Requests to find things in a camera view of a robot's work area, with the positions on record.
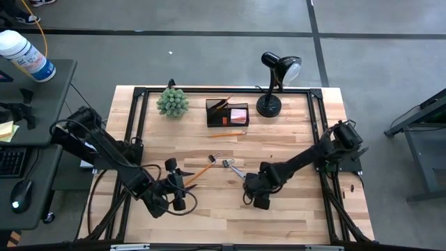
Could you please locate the black metal stand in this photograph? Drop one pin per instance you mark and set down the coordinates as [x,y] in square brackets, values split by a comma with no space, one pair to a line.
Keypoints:
[420,164]

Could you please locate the small orange block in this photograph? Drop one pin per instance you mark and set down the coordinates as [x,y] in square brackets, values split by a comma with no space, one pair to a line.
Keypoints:
[224,120]

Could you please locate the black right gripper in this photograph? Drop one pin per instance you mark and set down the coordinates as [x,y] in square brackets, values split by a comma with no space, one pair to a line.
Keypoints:
[258,188]

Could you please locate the person's shoe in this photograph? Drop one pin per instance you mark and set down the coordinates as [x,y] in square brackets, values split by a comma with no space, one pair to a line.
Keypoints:
[28,20]
[42,2]

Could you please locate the white wipes canister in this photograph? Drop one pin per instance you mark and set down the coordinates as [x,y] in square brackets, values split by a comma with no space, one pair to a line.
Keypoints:
[28,57]

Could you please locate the black computer mouse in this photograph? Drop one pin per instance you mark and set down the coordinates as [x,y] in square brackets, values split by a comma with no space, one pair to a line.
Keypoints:
[21,195]

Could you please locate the green potted plant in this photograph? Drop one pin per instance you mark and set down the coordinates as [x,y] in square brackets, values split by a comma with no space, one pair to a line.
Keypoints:
[172,102]

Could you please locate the black aluminium table frame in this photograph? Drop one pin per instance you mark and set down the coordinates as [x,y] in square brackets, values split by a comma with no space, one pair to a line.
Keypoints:
[299,90]

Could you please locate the white box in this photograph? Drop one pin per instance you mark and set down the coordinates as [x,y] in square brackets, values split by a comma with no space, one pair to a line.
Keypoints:
[87,164]

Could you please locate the black desk clamp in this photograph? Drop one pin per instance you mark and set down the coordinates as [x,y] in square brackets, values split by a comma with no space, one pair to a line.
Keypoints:
[21,111]

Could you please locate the pink sticky note pad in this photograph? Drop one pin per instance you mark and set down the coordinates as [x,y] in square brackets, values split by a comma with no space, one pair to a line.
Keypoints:
[238,116]

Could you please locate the yellow sticky note pad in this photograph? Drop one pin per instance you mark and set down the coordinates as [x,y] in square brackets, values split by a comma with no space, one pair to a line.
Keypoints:
[7,132]

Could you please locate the black side desk top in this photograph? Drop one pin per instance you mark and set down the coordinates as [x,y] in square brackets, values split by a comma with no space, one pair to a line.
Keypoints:
[52,87]

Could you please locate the orange wooden pencil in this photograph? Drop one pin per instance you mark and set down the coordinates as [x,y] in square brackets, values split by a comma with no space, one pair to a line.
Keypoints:
[223,102]
[228,134]
[202,171]

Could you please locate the black gooseneck desk lamp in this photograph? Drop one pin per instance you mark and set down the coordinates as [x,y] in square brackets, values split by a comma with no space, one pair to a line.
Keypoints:
[269,105]

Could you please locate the black mesh desk organizer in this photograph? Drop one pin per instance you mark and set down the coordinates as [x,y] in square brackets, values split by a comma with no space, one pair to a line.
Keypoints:
[237,125]

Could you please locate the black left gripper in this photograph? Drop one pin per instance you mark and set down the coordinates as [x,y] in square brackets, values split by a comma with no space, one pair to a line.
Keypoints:
[176,184]

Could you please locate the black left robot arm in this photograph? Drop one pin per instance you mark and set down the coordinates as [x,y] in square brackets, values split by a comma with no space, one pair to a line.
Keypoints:
[108,150]

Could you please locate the small black desk object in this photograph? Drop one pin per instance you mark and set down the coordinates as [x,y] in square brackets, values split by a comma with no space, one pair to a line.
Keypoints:
[26,95]

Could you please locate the black keyboard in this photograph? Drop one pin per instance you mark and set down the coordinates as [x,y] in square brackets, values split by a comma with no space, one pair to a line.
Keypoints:
[12,162]

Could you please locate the black keyboard shelf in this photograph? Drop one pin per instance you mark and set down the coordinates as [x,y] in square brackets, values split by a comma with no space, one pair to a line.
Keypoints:
[42,195]

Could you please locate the black caster wheel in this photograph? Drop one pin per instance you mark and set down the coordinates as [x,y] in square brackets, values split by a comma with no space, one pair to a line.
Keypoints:
[48,218]

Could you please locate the black binder clip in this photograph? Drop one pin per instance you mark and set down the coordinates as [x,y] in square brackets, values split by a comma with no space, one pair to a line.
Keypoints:
[225,163]
[211,159]

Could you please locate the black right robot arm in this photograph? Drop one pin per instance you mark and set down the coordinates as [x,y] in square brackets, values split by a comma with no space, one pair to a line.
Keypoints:
[306,157]

